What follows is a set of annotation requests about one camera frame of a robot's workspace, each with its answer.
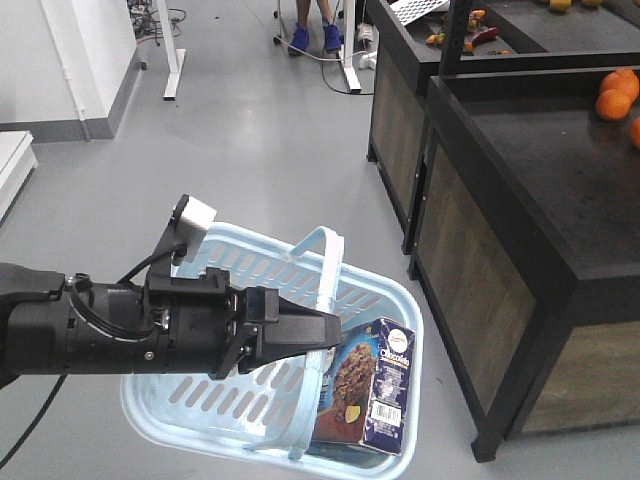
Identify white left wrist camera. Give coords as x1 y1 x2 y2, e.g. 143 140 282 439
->
170 194 217 266

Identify orange fruit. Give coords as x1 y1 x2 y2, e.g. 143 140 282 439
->
595 89 632 121
599 68 639 102

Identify orange fruit upper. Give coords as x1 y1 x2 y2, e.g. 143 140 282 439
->
599 68 639 102

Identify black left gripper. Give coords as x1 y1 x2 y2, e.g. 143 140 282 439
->
144 267 341 379

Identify light blue plastic basket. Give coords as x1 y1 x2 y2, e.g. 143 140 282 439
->
121 222 423 479

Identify white desk leg frame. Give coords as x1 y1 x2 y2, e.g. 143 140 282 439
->
156 0 186 101

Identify blue chocolate cookie box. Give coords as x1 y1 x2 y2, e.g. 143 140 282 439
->
312 317 415 455

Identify orange fruit lower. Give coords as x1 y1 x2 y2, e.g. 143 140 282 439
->
595 89 632 121

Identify black wooden produce stand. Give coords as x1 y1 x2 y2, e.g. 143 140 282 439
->
367 1 639 254

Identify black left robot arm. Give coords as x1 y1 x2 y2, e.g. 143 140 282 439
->
1 264 341 385

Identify person blue shoes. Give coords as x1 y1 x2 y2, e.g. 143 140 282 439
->
288 0 344 56

